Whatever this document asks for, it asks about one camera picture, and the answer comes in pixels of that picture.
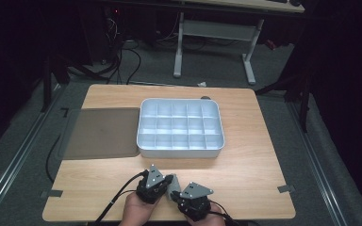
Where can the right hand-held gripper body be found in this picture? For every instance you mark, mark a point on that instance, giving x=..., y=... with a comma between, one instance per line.
x=194, y=201

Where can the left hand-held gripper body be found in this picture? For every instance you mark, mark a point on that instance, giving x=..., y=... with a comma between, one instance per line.
x=151, y=188

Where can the person's right hand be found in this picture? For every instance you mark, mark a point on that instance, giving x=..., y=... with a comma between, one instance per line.
x=212, y=218

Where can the person's left hand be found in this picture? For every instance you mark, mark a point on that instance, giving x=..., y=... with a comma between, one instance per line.
x=136, y=212

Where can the white divided storage box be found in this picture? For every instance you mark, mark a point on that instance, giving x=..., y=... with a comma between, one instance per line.
x=180, y=127

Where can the translucent brown box lid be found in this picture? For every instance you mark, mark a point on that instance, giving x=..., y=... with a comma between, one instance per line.
x=103, y=133

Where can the small dark round object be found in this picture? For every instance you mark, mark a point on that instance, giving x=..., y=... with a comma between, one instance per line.
x=205, y=97

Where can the grey tape piece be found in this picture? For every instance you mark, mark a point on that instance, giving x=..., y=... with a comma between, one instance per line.
x=286, y=188
x=52, y=193

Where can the small white paper scrap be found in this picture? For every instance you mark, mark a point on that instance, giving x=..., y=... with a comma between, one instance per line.
x=202, y=84

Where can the black metal stand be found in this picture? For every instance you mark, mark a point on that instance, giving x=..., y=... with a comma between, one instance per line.
x=47, y=84
x=301, y=94

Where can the white-framed desk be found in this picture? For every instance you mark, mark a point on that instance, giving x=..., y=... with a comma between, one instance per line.
x=217, y=29

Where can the metal floor rail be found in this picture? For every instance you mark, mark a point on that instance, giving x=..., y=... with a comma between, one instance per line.
x=15, y=157
x=317, y=163

